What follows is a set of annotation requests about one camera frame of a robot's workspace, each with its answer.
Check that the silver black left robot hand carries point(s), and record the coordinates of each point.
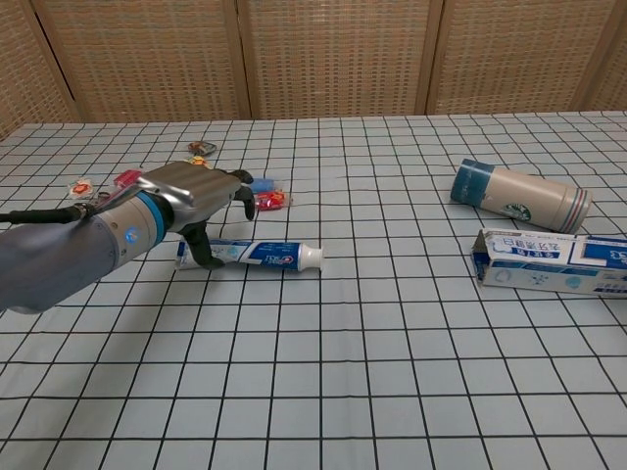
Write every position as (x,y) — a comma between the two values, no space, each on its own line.
(196,188)

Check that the small blue white tube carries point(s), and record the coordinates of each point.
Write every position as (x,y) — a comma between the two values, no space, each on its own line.
(274,254)

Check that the blue white toothpaste box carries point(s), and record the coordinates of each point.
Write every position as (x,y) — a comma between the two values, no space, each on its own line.
(539,267)

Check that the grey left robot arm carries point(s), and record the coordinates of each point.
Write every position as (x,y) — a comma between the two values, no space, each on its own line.
(59,259)

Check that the yellow candy packet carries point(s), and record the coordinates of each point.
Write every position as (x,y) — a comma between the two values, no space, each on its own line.
(197,161)

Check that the dark candy packet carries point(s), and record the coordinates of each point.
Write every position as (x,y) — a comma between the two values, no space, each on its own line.
(203,147)

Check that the blue candy packet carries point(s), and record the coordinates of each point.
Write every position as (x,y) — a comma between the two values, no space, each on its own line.
(262,184)

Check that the pink candy packet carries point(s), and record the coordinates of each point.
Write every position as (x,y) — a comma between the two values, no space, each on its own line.
(127,178)

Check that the red candy packet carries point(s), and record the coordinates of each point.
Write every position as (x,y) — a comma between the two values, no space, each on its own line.
(272,201)

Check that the white orange candy packet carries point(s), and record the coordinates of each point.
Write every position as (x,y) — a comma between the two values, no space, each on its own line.
(80,187)

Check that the woven wooden folding screen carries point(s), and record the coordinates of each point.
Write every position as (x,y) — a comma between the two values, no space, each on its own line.
(333,59)

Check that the white black checkered tablecloth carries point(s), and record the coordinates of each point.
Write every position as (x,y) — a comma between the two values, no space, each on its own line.
(313,367)

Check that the beige blue tumbler bottle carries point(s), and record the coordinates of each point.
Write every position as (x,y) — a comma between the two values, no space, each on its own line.
(529,196)

